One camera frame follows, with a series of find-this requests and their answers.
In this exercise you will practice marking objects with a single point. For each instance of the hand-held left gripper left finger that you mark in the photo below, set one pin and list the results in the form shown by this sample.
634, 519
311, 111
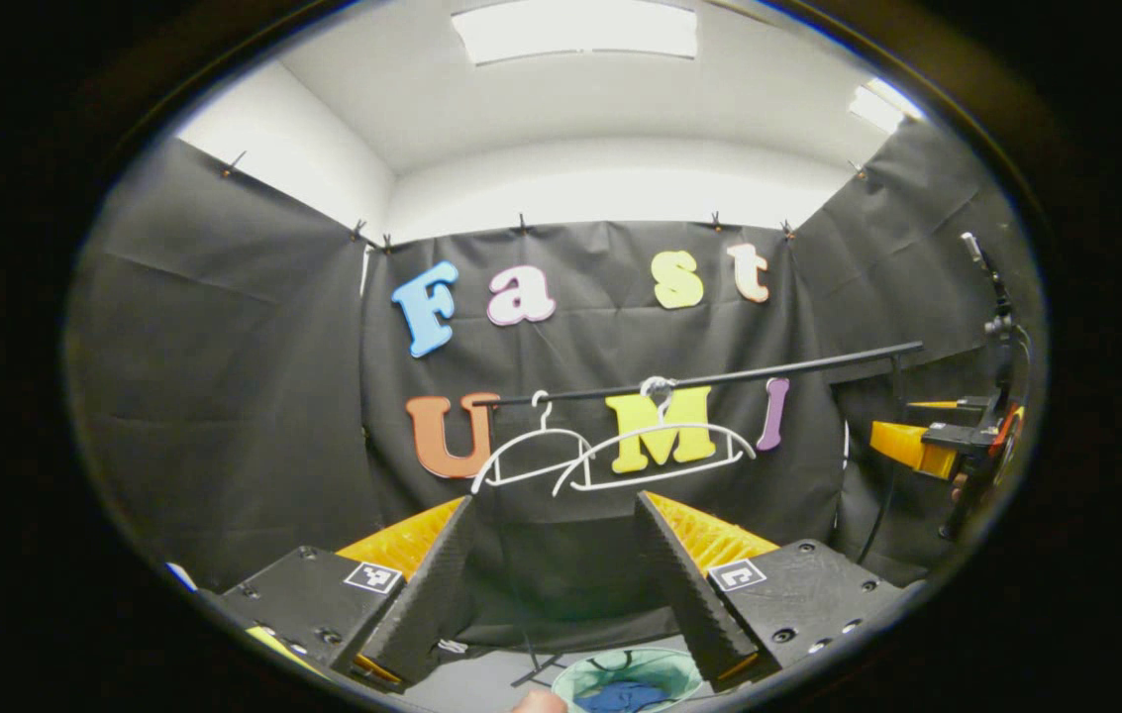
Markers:
422, 594

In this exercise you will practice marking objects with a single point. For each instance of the green laundry hamper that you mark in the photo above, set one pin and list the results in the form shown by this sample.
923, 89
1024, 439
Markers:
681, 673

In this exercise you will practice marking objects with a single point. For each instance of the black backdrop cloth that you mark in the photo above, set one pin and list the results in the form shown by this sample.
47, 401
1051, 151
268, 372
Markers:
224, 396

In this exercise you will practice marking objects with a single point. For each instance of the black clothes rail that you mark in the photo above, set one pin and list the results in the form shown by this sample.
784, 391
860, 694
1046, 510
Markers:
778, 370

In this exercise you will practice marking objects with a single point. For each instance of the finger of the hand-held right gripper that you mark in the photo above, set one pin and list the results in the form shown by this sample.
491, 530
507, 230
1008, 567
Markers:
967, 405
907, 448

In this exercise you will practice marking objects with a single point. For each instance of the ceiling light panel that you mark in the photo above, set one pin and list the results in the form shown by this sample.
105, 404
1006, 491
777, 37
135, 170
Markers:
877, 107
570, 30

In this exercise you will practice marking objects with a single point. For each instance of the white clothes hanger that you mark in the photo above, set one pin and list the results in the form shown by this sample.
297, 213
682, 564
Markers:
546, 433
660, 473

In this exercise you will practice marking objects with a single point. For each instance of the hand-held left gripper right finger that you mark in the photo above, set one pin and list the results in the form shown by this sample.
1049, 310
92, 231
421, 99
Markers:
694, 594

